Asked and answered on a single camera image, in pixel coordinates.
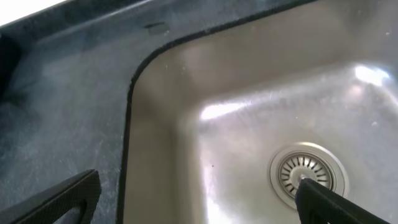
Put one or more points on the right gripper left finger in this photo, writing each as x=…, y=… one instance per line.
x=46, y=202

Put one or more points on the steel sink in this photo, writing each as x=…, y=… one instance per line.
x=248, y=124

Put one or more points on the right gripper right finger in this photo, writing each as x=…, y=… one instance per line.
x=326, y=205

